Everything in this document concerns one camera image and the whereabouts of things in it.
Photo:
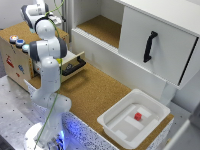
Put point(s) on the wooden drawer box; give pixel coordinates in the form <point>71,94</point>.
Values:
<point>16,63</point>

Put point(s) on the red button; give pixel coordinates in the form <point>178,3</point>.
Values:
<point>13,38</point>

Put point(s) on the wooden drawer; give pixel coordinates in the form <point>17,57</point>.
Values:
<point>71,58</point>

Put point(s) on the white cabinet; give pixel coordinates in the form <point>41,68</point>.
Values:
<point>100,56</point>

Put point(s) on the yellow block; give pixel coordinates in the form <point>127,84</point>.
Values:
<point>59,61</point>

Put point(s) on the white sliding door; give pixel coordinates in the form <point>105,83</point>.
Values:
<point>166,50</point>

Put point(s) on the pink block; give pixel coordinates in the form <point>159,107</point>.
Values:
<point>137,116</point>

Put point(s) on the blue button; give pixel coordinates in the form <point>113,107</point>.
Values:
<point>20,42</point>

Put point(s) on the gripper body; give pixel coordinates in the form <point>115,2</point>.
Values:
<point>56,20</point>

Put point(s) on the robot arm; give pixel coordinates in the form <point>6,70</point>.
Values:
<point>46,83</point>

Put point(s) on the white plastic box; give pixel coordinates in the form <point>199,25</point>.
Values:
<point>120,128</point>

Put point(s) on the green button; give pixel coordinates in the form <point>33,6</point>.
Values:
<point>25,48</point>

